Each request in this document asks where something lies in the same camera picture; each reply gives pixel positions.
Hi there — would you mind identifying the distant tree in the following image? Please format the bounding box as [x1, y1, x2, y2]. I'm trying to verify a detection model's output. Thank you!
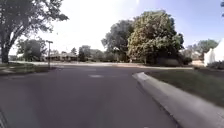
[195, 38, 220, 55]

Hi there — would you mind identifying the pole with sign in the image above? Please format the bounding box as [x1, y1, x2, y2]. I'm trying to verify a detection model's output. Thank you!
[45, 39, 54, 70]

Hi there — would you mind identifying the row of low houses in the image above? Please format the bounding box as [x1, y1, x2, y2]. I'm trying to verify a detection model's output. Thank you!
[46, 49, 118, 63]

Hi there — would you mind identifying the grass verge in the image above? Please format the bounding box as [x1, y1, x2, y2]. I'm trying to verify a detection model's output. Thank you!
[0, 62, 57, 77]

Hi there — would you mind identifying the concrete kerb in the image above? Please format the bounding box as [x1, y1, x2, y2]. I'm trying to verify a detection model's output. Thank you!
[132, 71, 224, 128]

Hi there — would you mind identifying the grass lawn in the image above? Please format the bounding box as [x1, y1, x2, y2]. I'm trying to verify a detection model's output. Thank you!
[145, 67, 224, 109]

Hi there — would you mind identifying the grey asphalt road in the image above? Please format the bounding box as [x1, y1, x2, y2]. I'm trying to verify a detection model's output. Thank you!
[0, 63, 195, 128]

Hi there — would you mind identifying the small tree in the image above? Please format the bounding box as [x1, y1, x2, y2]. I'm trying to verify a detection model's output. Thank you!
[15, 37, 48, 63]

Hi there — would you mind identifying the large light green tree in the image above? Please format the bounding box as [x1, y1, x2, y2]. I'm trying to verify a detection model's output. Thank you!
[126, 9, 185, 66]

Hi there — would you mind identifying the dark green tree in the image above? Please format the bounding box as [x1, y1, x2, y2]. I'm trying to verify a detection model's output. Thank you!
[100, 19, 135, 63]

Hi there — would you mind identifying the bush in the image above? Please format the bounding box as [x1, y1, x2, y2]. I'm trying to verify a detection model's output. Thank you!
[205, 60, 224, 71]

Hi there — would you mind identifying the big dark tree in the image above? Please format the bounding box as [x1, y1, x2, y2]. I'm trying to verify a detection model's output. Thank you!
[0, 0, 70, 65]

